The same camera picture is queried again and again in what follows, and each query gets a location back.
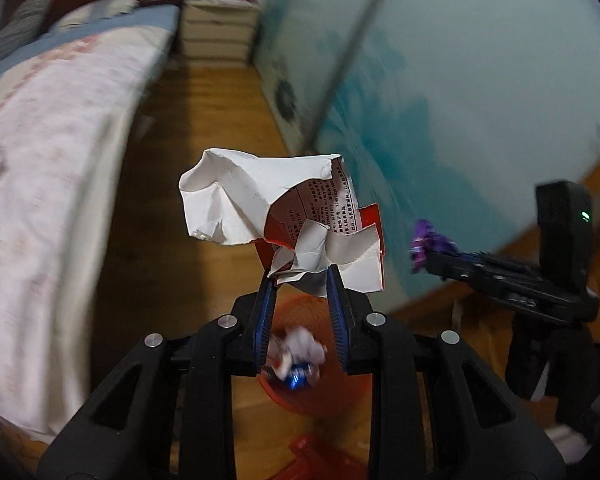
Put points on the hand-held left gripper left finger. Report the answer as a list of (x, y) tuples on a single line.
[(266, 320)]

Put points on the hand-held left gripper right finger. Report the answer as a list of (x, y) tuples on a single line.
[(336, 320)]

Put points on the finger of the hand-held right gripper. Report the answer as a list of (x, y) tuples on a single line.
[(480, 275)]

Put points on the white tissue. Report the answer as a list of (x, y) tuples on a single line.
[(302, 345)]

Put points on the purple candy wrapper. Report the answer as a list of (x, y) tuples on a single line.
[(427, 240)]

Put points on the crushed blue soda can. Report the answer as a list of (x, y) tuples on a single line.
[(295, 381)]

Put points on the orange trash bin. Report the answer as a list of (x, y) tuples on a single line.
[(320, 400)]

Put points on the red white torn paper box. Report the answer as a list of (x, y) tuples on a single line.
[(230, 195)]

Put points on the red plastic object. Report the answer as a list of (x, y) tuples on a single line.
[(325, 460)]

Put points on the blue flower wardrobe door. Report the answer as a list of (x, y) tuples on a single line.
[(455, 85)]

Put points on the pink printed white blanket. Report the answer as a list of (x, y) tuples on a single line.
[(40, 185)]

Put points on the cream nightstand with drawers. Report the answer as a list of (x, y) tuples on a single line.
[(215, 35)]

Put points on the bed with blue sheet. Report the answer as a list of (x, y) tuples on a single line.
[(150, 25)]

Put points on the blue white pillow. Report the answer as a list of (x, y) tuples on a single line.
[(95, 10)]

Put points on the green plaid pillow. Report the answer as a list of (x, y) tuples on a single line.
[(25, 22)]

